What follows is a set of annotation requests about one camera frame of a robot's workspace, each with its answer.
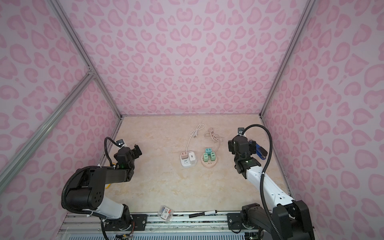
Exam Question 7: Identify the pink power cord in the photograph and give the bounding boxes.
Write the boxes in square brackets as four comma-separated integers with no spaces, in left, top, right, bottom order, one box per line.
[203,127,224,152]

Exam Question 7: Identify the white power cord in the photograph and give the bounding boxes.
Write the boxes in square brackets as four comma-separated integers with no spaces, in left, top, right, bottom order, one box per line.
[185,122,206,152]

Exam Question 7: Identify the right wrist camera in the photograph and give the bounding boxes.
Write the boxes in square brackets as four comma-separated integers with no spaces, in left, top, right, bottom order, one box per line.
[237,128,245,136]

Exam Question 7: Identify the aluminium frame post left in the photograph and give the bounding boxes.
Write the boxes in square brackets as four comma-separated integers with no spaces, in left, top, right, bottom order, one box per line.
[47,0,123,120]

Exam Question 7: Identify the white square power strip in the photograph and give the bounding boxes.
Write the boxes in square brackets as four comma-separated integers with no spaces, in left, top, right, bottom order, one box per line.
[180,158,197,168]

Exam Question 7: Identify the white charger plug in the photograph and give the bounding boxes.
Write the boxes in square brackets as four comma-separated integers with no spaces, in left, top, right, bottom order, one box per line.
[188,151,197,162]

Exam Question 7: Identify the aluminium frame post right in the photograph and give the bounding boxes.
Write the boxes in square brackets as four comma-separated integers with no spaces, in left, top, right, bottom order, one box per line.
[259,0,318,119]

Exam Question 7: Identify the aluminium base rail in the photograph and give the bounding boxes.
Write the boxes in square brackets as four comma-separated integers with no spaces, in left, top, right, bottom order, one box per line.
[56,211,272,240]

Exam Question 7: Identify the small clear plastic box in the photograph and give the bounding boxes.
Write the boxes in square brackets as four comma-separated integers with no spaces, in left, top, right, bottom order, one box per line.
[157,205,174,222]

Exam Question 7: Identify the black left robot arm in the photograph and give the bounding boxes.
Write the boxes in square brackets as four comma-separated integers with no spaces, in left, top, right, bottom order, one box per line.
[61,137,142,230]

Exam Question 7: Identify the teal dual USB charger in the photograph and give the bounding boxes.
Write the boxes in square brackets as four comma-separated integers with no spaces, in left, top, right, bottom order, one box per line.
[205,148,212,155]

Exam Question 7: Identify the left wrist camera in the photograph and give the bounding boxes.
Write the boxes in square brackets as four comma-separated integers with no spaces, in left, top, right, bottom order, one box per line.
[116,139,126,148]

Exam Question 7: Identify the pink round power strip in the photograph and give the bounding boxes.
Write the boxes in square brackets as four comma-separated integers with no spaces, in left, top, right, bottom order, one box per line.
[201,158,218,169]

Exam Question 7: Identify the blue stapler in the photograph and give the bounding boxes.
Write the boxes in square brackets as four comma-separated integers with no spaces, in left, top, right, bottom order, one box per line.
[256,144,268,160]

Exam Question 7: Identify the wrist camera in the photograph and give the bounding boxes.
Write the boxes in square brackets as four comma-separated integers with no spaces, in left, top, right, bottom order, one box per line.
[237,128,245,136]
[116,139,126,148]

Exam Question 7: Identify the black marker pen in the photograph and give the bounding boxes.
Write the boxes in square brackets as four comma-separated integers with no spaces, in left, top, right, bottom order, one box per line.
[189,210,218,219]

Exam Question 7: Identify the pink charger plug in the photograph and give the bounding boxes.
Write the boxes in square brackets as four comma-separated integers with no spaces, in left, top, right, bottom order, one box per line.
[180,152,189,160]

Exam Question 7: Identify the aluminium diagonal frame bar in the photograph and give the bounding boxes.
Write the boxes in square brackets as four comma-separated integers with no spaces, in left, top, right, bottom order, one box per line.
[1,71,94,193]

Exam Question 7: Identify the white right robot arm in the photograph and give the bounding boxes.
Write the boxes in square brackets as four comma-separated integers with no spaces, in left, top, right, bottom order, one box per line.
[228,124,315,240]

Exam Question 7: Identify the aluminium frame post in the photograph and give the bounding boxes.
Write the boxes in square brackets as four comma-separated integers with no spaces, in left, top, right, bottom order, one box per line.
[47,0,123,120]
[259,0,318,119]

